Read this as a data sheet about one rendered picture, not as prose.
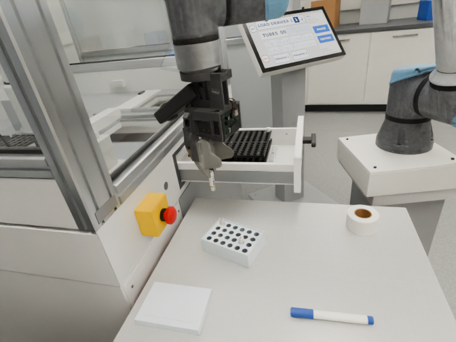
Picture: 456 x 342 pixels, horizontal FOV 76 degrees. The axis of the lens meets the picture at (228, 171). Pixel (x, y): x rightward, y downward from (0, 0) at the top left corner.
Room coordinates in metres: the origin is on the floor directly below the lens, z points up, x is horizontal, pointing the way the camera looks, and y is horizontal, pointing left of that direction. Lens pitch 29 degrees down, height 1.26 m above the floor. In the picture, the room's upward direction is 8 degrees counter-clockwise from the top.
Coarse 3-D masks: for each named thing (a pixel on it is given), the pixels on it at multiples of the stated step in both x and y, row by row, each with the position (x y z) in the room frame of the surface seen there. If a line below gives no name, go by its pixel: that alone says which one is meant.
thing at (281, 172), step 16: (240, 128) 0.94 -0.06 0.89; (256, 128) 0.92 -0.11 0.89; (272, 128) 0.90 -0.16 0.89; (288, 128) 0.88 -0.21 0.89; (272, 144) 0.89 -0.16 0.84; (288, 144) 0.88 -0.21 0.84; (176, 160) 0.77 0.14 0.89; (288, 160) 0.77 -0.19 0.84; (192, 176) 0.72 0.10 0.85; (224, 176) 0.70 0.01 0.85; (240, 176) 0.68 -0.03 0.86; (256, 176) 0.67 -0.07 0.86; (272, 176) 0.66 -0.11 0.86; (288, 176) 0.64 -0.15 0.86
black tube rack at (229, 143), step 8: (232, 136) 0.86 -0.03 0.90; (240, 136) 0.85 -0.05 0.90; (248, 136) 0.85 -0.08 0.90; (256, 136) 0.84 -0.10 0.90; (232, 144) 0.80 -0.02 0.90; (240, 144) 0.81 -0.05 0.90; (248, 144) 0.79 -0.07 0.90; (256, 144) 0.78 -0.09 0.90; (240, 152) 0.74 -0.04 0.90; (248, 152) 0.74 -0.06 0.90; (256, 152) 0.73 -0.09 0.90; (224, 160) 0.76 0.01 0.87; (232, 160) 0.76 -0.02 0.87; (240, 160) 0.75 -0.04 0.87; (248, 160) 0.74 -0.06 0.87; (256, 160) 0.74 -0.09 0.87; (264, 160) 0.73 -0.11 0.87
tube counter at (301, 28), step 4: (304, 24) 1.70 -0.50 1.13; (280, 28) 1.64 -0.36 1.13; (284, 28) 1.65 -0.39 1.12; (288, 28) 1.66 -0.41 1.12; (292, 28) 1.66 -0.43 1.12; (296, 28) 1.67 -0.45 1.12; (300, 28) 1.67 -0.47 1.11; (304, 28) 1.68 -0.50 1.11; (308, 28) 1.69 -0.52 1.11; (280, 32) 1.63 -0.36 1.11; (284, 32) 1.64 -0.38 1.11; (288, 32) 1.64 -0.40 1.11; (292, 32) 1.65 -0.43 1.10; (296, 32) 1.65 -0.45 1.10; (300, 32) 1.66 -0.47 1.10; (304, 32) 1.67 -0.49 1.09
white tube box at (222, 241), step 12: (216, 228) 0.56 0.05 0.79; (228, 228) 0.55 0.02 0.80; (240, 228) 0.54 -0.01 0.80; (252, 228) 0.53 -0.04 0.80; (204, 240) 0.52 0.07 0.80; (216, 240) 0.52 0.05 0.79; (228, 240) 0.51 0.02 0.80; (252, 240) 0.51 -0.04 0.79; (264, 240) 0.52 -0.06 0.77; (216, 252) 0.50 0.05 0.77; (228, 252) 0.48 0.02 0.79; (240, 252) 0.46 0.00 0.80; (252, 252) 0.47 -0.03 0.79; (240, 264) 0.46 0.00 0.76
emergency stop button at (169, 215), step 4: (168, 208) 0.52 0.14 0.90; (172, 208) 0.52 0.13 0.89; (164, 212) 0.52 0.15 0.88; (168, 212) 0.51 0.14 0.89; (172, 212) 0.52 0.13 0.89; (176, 212) 0.53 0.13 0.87; (164, 216) 0.52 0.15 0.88; (168, 216) 0.51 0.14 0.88; (172, 216) 0.51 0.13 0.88; (168, 220) 0.50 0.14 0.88; (172, 220) 0.51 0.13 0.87; (168, 224) 0.51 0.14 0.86
